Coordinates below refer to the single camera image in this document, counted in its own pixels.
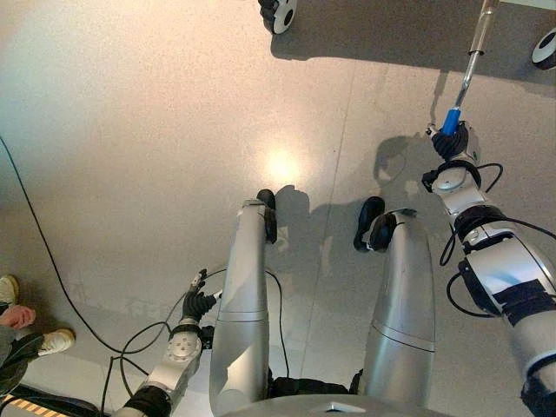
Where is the black yellow striped floor strip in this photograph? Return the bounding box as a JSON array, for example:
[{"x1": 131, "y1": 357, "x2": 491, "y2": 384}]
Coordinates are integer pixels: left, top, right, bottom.
[{"x1": 0, "y1": 384, "x2": 99, "y2": 417}]

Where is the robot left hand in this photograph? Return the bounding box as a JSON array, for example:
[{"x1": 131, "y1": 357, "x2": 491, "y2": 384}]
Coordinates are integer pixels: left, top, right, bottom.
[{"x1": 181, "y1": 268, "x2": 223, "y2": 325}]

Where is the robot right dark foot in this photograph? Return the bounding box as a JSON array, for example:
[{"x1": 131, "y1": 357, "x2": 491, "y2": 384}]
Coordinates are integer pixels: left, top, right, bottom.
[{"x1": 353, "y1": 195, "x2": 387, "y2": 253}]

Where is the person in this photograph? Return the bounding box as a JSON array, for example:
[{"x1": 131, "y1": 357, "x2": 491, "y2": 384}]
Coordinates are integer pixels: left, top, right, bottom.
[{"x1": 0, "y1": 273, "x2": 77, "y2": 397}]

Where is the robot silver leg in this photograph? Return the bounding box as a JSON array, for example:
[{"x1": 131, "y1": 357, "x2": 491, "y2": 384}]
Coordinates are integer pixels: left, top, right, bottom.
[
  {"x1": 360, "y1": 208, "x2": 437, "y2": 409},
  {"x1": 208, "y1": 199, "x2": 279, "y2": 417}
]

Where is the robot silver torso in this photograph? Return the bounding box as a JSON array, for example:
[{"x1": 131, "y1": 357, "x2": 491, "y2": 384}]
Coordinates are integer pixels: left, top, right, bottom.
[{"x1": 225, "y1": 393, "x2": 457, "y2": 417}]

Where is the black floor cable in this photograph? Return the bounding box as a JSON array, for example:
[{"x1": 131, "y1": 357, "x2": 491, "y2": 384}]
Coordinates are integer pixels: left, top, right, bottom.
[{"x1": 0, "y1": 136, "x2": 175, "y2": 355}]

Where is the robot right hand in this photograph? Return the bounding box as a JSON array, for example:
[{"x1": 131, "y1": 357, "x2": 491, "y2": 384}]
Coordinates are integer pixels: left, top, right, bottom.
[{"x1": 425, "y1": 121, "x2": 481, "y2": 164}]

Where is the robot left silver leg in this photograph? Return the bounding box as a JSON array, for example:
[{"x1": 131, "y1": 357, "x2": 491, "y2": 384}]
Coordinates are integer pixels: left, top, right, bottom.
[{"x1": 208, "y1": 199, "x2": 279, "y2": 417}]

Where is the bed crank handle blue grip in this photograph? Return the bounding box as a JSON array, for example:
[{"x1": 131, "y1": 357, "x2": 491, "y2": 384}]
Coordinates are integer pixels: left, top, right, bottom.
[{"x1": 439, "y1": 0, "x2": 500, "y2": 136}]

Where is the robot right silver leg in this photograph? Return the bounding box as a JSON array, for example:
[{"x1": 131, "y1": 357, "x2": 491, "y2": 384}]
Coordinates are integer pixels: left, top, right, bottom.
[{"x1": 360, "y1": 208, "x2": 437, "y2": 409}]

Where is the white bed caster wheel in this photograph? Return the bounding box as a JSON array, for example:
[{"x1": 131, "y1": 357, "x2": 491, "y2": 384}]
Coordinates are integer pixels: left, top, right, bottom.
[
  {"x1": 257, "y1": 0, "x2": 299, "y2": 36},
  {"x1": 532, "y1": 27, "x2": 556, "y2": 70}
]

